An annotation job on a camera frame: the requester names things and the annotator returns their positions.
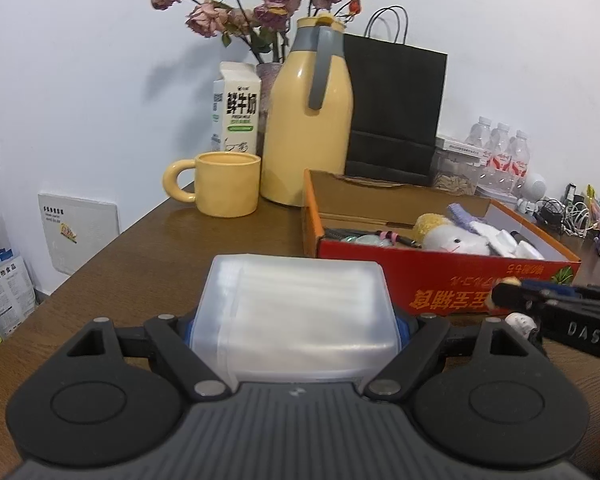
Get purple woven pouch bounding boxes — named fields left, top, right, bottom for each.
left=446, top=203, right=481, bottom=226

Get white robot toy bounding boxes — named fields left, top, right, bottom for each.
left=516, top=172, right=548, bottom=213

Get yellow thermos jug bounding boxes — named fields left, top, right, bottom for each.
left=260, top=16, right=354, bottom=207

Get red cardboard box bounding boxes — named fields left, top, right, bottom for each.
left=302, top=168, right=582, bottom=317

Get yellow mug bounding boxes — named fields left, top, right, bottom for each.
left=162, top=151, right=262, bottom=218

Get clear jar of seeds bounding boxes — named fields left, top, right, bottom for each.
left=432, top=147, right=481, bottom=196

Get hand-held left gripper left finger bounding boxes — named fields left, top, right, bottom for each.
left=67, top=314, right=231, bottom=403

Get small white bottle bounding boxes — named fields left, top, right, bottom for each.
left=507, top=312, right=538, bottom=333

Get stack of blue pamphlets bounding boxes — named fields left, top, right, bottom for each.
left=0, top=247, right=37, bottom=341

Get iridescent plastic bag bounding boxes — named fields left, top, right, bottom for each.
left=342, top=234, right=396, bottom=248

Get colourful snack packet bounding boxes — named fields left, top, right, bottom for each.
left=585, top=185, right=600, bottom=226

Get clear plastic swab container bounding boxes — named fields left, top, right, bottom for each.
left=189, top=254, right=402, bottom=383

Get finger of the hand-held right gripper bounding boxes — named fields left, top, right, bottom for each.
left=492, top=282, right=600, bottom=313
left=522, top=280, right=600, bottom=297

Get black paper bag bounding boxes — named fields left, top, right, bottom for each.
left=343, top=6, right=449, bottom=187

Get black braided cable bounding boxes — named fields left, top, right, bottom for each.
left=324, top=227, right=423, bottom=251

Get flat white box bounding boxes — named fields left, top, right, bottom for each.
left=435, top=135, right=487, bottom=157

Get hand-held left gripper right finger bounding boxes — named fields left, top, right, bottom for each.
left=365, top=312, right=548, bottom=403

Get white milk carton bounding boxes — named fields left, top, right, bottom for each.
left=211, top=61, right=261, bottom=155

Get glass vase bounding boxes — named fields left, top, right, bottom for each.
left=256, top=62, right=283, bottom=133

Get clear water bottle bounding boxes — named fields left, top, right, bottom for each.
left=480, top=122, right=511, bottom=186
left=464, top=116, right=492, bottom=148
left=505, top=130, right=532, bottom=193

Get tangled charger cables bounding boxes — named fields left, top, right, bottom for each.
left=535, top=199, right=598, bottom=236

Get white sheep plush toy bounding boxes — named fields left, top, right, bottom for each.
left=412, top=213, right=491, bottom=255

